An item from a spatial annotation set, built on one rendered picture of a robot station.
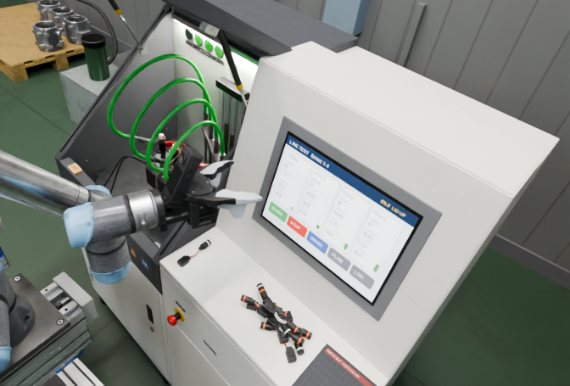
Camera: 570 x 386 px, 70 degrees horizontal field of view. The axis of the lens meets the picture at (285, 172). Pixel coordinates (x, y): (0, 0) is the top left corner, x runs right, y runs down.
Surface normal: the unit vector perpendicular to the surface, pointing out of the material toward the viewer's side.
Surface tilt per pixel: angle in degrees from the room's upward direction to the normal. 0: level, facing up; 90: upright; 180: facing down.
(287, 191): 76
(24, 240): 0
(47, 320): 0
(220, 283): 0
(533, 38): 90
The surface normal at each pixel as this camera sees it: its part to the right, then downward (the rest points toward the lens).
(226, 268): 0.13, -0.76
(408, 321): -0.63, 0.21
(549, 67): -0.59, 0.46
